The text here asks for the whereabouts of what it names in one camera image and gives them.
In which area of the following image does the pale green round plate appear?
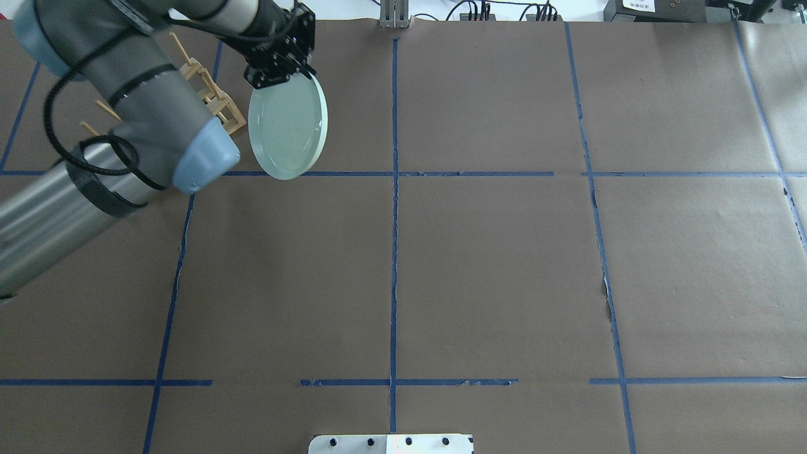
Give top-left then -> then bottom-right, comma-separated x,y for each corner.
248,74 -> 328,180

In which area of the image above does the black cable plug cluster right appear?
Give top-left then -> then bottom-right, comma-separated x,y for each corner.
518,2 -> 562,22

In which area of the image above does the white metal mounting plate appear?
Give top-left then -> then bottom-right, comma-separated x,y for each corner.
308,433 -> 475,453

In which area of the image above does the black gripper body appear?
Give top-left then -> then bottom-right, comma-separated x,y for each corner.
243,2 -> 315,90

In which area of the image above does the grey metal bracket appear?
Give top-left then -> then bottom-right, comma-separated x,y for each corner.
374,0 -> 412,30

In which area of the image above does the black cable plug cluster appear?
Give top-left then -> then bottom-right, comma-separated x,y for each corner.
518,2 -> 562,22
443,1 -> 495,22

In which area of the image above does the black box with label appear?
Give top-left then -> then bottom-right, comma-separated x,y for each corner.
603,0 -> 707,23

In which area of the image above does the black cable plug cluster left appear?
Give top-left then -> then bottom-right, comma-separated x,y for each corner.
443,1 -> 495,22

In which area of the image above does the wooden dish rack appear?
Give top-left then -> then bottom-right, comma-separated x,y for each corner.
95,32 -> 246,135

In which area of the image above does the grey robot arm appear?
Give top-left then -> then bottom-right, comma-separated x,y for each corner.
2,1 -> 316,303

